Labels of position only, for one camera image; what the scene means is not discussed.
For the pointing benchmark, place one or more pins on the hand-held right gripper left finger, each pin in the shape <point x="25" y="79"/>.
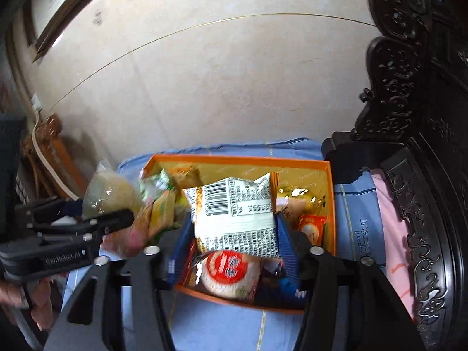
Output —
<point x="177" y="259"/>

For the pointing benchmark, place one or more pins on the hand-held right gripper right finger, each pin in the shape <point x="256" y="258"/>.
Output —
<point x="289" y="241"/>

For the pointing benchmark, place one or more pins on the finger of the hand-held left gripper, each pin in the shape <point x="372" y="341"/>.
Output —
<point x="47" y="208"/>
<point x="109" y="223"/>

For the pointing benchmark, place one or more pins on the pale bun clear packet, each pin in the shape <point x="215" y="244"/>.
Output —
<point x="109" y="193"/>

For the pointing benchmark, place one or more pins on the round rice cracker packet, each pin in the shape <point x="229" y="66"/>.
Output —
<point x="228" y="270"/>

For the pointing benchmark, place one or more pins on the white packet with barcode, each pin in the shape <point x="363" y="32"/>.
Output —
<point x="234" y="219"/>

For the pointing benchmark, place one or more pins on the pale green snack packet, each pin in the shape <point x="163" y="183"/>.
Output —
<point x="157" y="182"/>

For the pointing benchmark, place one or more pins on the orange cardboard box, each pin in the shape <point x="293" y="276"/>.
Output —
<point x="237" y="170"/>

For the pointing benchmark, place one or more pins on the person's left hand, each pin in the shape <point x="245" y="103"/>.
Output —
<point x="36" y="299"/>

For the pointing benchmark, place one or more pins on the pink snack packet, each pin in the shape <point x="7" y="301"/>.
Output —
<point x="124" y="241"/>

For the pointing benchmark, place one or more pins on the orange packet white picture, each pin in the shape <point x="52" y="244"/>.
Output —
<point x="312" y="230"/>

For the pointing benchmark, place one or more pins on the gold foil packet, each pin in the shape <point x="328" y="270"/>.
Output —
<point x="299" y="193"/>

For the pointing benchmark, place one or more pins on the yellow cake packet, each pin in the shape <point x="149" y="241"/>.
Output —
<point x="162" y="212"/>

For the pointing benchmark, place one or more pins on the wooden chair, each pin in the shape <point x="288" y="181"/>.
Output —
<point x="62" y="161"/>

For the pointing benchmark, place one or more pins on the blue checked bedsheet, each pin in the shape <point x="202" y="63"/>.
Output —
<point x="351" y="219"/>

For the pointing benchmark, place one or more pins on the pink blanket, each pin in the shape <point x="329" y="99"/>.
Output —
<point x="391" y="245"/>

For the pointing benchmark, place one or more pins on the dark carved wooden headboard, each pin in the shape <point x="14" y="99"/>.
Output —
<point x="420" y="117"/>

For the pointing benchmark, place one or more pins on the wall socket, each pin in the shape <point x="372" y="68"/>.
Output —
<point x="36" y="103"/>

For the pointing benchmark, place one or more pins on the window frame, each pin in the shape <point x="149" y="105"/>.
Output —
<point x="62" y="18"/>

